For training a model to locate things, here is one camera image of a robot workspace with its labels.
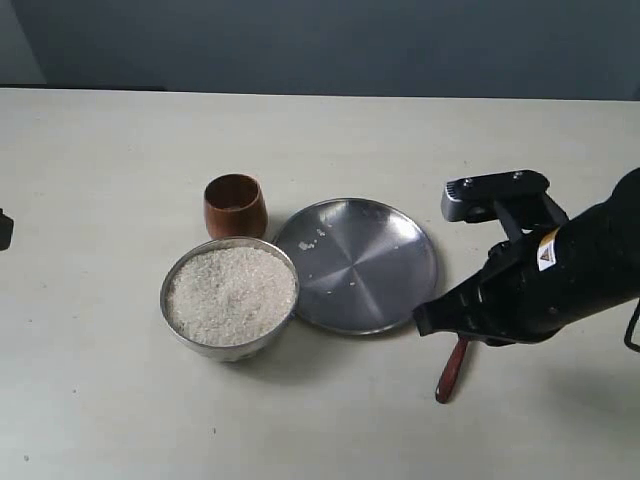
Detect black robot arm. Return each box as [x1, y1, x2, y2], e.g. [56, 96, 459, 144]
[413, 170, 639, 346]

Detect white granules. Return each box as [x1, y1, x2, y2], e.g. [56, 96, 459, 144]
[297, 228, 327, 251]

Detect brown wooden cup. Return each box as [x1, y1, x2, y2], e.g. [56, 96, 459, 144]
[203, 174, 268, 239]

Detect dark red wooden spoon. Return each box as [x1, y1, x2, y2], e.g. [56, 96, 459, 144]
[435, 336, 469, 404]

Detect black object at left edge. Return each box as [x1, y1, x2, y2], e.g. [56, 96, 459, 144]
[0, 209, 14, 251]

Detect round steel plate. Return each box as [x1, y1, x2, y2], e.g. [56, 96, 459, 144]
[273, 198, 439, 336]

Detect steel bowl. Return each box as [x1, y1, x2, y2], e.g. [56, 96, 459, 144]
[159, 236, 300, 362]

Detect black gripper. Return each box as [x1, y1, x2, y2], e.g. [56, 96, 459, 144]
[412, 224, 575, 347]

